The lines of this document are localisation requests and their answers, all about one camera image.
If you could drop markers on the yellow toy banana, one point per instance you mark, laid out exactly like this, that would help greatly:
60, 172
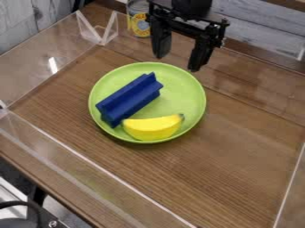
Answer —
151, 129

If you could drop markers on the clear acrylic corner bracket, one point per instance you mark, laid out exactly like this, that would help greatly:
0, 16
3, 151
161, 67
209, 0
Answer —
98, 34

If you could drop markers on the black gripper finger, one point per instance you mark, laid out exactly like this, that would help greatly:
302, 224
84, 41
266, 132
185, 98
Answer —
201, 53
161, 37

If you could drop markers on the yellow labelled tin can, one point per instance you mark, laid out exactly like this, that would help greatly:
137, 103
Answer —
137, 10

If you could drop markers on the black metal table bracket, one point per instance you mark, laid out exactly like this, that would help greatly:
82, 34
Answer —
39, 214

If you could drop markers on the blue plastic block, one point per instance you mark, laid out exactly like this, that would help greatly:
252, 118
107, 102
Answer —
129, 100

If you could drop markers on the green round plate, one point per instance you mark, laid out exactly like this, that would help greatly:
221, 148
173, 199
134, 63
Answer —
181, 97

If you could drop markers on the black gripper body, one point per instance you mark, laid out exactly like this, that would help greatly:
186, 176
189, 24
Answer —
191, 10

